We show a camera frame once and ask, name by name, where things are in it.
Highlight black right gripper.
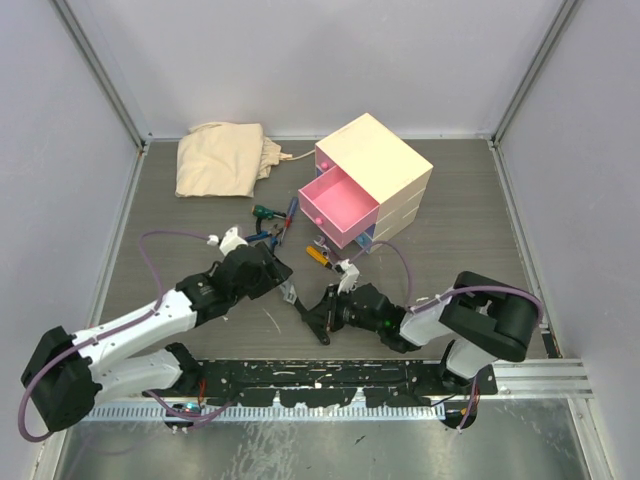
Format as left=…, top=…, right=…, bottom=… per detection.
left=302, top=284, right=383, bottom=334

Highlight black adjustable wrench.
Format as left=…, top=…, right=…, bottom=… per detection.
left=279, top=280, right=330, bottom=345

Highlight orange handle screwdriver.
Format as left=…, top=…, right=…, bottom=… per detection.
left=306, top=245, right=339, bottom=271

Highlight pastel mini drawer chest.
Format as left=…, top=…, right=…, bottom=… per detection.
left=298, top=113, right=433, bottom=248

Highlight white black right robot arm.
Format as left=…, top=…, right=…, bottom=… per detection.
left=294, top=271, right=544, bottom=394

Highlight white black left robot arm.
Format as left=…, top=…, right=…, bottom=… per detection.
left=19, top=243, right=293, bottom=434

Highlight silver combination wrench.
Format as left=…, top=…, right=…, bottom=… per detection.
left=306, top=235, right=345, bottom=274

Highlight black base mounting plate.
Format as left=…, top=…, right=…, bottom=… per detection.
left=142, top=357, right=496, bottom=407

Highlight beige folded cloth bag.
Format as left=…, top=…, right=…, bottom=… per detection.
left=175, top=122, right=315, bottom=198

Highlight blue handle pliers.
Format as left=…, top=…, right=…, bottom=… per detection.
left=245, top=219, right=284, bottom=252

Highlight blue red handle screwdriver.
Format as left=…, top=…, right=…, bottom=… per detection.
left=283, top=196, right=299, bottom=231

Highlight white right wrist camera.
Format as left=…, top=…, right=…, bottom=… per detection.
left=335, top=259, right=360, bottom=294

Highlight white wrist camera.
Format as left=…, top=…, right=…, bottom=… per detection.
left=335, top=259, right=360, bottom=294
left=206, top=226, right=248, bottom=256

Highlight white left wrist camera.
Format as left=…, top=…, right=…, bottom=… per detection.
left=206, top=226, right=248, bottom=256

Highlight green handle screwdriver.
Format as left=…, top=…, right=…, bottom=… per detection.
left=252, top=204, right=286, bottom=220

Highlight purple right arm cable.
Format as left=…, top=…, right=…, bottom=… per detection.
left=349, top=240, right=546, bottom=326

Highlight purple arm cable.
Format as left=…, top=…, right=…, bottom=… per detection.
left=17, top=229, right=221, bottom=442
left=349, top=240, right=546, bottom=326

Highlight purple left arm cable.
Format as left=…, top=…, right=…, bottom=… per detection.
left=17, top=229, right=221, bottom=442

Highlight light blue cable duct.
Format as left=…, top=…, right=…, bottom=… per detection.
left=84, top=402, right=445, bottom=422

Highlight aluminium frame rail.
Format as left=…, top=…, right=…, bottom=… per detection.
left=489, top=357, right=596, bottom=399

